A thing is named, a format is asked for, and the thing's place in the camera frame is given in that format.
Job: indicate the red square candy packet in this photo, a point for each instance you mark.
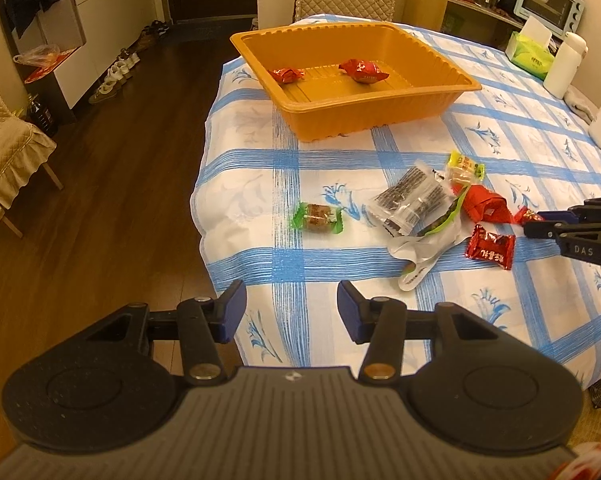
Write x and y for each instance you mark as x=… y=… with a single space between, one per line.
x=490 y=249

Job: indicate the light blue toaster oven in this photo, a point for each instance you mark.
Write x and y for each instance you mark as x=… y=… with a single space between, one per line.
x=545 y=0

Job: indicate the yellow beige candy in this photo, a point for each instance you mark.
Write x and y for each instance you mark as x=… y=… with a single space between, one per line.
x=463 y=165

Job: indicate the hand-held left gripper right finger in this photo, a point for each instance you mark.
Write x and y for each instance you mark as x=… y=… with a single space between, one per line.
x=350 y=312

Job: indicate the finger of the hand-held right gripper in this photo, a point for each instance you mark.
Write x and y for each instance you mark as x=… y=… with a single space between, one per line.
x=557 y=216
x=542 y=230

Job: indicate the red board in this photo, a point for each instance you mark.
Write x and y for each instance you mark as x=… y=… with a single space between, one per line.
x=45 y=72

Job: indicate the row of shoes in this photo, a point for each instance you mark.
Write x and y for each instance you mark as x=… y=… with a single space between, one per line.
x=118 y=72

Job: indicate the clear packet of dark snack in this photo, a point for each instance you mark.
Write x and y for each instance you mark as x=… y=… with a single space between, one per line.
x=410 y=195

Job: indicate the person's patterned clothing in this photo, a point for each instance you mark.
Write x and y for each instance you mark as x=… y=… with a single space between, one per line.
x=590 y=465

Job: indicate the large red pillow snack pouch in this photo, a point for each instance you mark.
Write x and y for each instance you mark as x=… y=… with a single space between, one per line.
x=485 y=205

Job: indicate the beige chair with skirted cover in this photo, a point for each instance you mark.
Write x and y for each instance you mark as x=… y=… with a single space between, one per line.
x=5 y=150

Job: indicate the wooden shelf unit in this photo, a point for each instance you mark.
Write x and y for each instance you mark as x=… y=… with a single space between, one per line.
x=480 y=9

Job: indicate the grey cloth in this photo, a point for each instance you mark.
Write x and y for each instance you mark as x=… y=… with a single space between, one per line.
x=580 y=105

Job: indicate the white thermos bottle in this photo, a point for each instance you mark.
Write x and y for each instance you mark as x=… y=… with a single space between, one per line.
x=565 y=65

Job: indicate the small red twisted candy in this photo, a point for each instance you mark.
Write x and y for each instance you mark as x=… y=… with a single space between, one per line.
x=288 y=76

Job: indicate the green brown candy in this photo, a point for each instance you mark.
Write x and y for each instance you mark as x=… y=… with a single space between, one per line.
x=318 y=216

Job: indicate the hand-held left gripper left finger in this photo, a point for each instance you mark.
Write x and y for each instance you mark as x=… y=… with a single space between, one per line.
x=233 y=310

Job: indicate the white cabinet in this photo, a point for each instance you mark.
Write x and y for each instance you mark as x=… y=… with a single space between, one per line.
x=105 y=20

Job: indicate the red candy with figure print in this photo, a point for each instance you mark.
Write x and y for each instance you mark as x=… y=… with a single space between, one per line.
x=363 y=71

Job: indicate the white foil snack packet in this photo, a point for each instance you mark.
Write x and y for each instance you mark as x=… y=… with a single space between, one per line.
x=420 y=255

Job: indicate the clear plastic bag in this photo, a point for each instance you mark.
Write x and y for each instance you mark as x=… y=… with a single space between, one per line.
x=38 y=54

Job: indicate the dark oil bottle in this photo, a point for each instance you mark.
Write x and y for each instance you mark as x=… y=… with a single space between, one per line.
x=43 y=117

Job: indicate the green tissue box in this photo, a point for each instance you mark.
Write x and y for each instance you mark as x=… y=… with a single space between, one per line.
x=527 y=59

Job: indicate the blue checked tablecloth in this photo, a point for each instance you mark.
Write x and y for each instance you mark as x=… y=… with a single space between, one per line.
x=330 y=170

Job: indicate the tiny red candy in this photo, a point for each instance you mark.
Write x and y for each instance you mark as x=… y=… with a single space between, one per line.
x=526 y=215

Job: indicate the orange plastic tray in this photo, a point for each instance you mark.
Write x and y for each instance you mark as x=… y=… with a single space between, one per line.
x=380 y=105

